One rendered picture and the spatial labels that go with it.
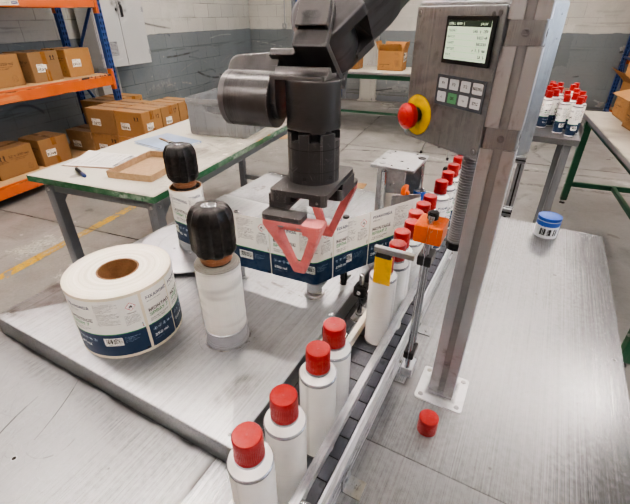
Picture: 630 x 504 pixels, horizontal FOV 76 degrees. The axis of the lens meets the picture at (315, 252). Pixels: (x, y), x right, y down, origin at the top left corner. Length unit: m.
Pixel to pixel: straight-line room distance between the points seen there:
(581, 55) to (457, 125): 7.66
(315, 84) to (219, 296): 0.46
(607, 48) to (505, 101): 7.73
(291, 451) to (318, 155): 0.34
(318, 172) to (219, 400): 0.47
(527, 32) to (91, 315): 0.79
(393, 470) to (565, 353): 0.49
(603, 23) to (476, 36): 7.69
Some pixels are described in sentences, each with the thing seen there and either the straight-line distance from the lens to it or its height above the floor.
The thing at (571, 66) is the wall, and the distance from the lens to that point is 8.25.
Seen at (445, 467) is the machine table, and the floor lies 0.83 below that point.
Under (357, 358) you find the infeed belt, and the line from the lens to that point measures 0.81.
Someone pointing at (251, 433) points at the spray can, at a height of 1.08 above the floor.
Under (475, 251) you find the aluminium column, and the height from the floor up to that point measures 1.15.
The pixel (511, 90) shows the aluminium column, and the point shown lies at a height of 1.38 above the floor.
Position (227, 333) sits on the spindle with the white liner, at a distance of 0.82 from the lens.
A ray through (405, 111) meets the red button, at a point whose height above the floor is 1.33.
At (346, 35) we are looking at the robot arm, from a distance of 0.45.
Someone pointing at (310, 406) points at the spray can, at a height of 1.00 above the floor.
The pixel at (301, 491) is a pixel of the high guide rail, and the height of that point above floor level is 0.96.
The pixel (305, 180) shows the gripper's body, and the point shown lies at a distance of 0.44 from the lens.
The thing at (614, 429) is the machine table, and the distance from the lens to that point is 0.94.
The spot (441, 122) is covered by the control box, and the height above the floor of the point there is 1.32.
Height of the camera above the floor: 1.46
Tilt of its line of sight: 31 degrees down
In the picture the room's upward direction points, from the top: straight up
